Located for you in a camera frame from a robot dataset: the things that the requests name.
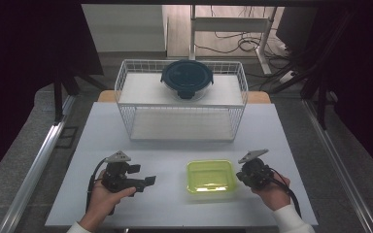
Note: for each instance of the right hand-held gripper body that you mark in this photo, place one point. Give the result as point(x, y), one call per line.
point(255, 173)

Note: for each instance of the person's right hand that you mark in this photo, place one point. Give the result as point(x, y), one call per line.
point(273, 194)

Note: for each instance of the round dark blue lidded container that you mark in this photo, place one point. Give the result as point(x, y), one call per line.
point(187, 77)

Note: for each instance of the yellow-green rectangular plastic container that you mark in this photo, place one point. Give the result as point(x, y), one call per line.
point(211, 176)

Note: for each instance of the black curtain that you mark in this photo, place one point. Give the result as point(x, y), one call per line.
point(366, 81)
point(19, 64)

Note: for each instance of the black floor bracket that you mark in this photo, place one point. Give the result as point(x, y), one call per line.
point(67, 137)

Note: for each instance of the wooden table board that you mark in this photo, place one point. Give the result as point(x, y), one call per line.
point(105, 96)

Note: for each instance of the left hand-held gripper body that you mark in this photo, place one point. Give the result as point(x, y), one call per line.
point(116, 176)

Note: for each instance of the white desk frame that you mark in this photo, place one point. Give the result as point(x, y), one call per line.
point(230, 24)

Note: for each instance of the aluminium rail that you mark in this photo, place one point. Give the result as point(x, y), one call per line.
point(35, 171)
point(336, 161)

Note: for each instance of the person's left hand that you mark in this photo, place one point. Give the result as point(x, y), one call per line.
point(102, 204)

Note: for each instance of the white cabinet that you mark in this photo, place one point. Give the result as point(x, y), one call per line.
point(126, 29)

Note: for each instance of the black metal stand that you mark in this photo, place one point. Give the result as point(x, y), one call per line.
point(58, 100)
point(320, 103)

